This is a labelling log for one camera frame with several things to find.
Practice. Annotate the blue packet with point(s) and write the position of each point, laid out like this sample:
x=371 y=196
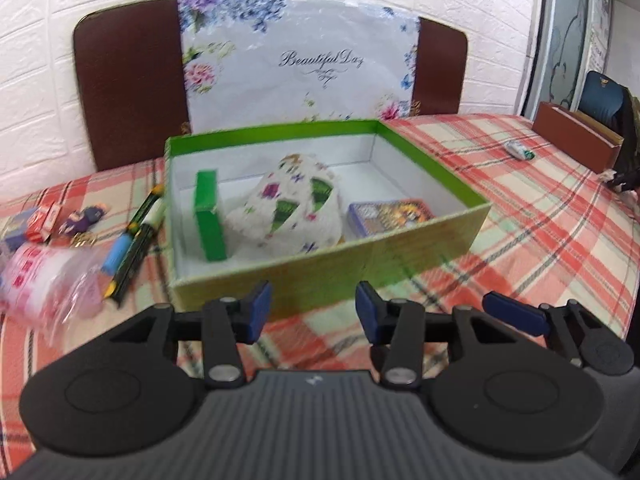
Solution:
x=15 y=232

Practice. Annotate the black bag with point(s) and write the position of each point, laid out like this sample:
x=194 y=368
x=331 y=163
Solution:
x=627 y=150

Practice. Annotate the colourful card pack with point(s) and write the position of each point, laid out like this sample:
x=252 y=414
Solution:
x=390 y=215

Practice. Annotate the black pen with green label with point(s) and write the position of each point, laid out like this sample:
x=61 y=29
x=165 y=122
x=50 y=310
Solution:
x=149 y=207

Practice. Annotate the pink plastic packet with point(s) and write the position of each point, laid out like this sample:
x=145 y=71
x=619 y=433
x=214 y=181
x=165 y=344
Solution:
x=45 y=280

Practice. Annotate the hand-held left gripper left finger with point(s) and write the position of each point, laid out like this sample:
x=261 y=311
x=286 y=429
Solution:
x=257 y=310

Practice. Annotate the small white green packet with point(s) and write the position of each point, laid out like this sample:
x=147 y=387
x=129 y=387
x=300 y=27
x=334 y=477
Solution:
x=520 y=150

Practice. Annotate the small green box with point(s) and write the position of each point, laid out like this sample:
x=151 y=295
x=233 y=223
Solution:
x=210 y=230

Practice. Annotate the dark blue bag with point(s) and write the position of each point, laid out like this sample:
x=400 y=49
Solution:
x=600 y=97

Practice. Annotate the green cardboard box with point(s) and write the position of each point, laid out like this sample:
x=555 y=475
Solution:
x=325 y=270

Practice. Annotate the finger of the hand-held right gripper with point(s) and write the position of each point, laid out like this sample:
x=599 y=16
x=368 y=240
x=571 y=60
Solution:
x=515 y=312

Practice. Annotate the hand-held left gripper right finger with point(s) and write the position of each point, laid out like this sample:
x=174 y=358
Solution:
x=367 y=311

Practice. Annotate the white floral pouch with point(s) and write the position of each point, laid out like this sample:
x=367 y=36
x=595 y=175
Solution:
x=285 y=210

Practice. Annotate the plaid tablecloth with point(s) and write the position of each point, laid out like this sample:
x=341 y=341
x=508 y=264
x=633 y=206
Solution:
x=550 y=240

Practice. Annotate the small red box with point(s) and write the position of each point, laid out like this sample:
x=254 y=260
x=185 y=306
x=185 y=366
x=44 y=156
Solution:
x=44 y=221

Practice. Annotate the blue tube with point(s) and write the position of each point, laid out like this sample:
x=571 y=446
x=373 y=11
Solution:
x=116 y=256

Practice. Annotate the frosted glass door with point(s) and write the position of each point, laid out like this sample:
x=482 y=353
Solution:
x=565 y=35

